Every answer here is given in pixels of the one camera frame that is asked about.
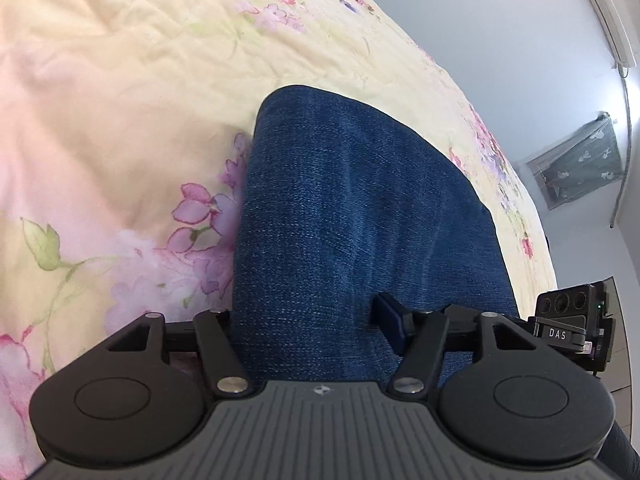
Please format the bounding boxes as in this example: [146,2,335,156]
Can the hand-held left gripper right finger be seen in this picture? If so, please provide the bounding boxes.
[374,292,534,395]

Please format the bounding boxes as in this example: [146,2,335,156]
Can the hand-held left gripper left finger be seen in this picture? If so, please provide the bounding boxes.
[106,309,252,395]

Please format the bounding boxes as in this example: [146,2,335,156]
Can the blue denim pants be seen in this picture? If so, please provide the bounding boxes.
[231,85,521,387]

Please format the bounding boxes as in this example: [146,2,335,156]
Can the white air conditioner pipe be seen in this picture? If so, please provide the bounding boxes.
[609,62,633,231]

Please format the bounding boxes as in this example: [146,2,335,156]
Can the floral bed sheet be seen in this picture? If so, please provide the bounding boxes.
[0,0,559,479]

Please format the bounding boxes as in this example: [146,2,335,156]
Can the white air conditioner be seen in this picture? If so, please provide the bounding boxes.
[572,0,639,69]

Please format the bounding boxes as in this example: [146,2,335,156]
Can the grey patterned wall hanging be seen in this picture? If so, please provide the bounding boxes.
[524,112,627,212]

